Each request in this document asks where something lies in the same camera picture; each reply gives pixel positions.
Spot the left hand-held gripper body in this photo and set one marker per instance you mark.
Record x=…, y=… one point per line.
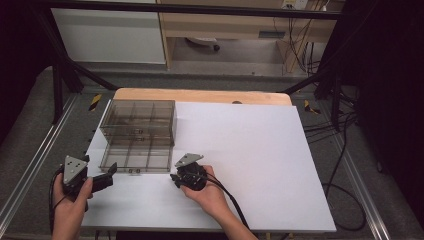
x=75, y=173

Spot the smoky plastic drawer box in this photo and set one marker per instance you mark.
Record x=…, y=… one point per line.
x=138, y=118

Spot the light wooden table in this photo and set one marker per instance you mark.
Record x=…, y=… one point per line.
x=200, y=96

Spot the person's left hand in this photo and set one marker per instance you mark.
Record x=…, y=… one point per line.
x=71, y=206

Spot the person's right hand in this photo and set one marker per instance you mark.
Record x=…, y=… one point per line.
x=208, y=193

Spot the white power strip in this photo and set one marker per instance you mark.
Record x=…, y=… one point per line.
x=295, y=4

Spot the white cabinet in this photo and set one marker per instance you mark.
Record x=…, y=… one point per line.
x=106, y=36

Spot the office chair base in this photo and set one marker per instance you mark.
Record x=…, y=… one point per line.
x=204, y=42

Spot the smoky plastic divided drawer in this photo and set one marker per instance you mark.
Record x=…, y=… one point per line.
x=136, y=158

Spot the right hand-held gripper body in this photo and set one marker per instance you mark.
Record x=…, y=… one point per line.
x=191, y=173

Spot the light wooden desk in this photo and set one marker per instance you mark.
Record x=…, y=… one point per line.
x=230, y=28

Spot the aluminium floor rail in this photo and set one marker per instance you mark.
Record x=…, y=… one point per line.
x=35, y=160
x=358, y=180

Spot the black metal frame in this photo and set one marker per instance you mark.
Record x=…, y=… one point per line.
x=186, y=10

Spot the yellow black tape strip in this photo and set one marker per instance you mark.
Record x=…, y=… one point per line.
x=95, y=102
x=310, y=107

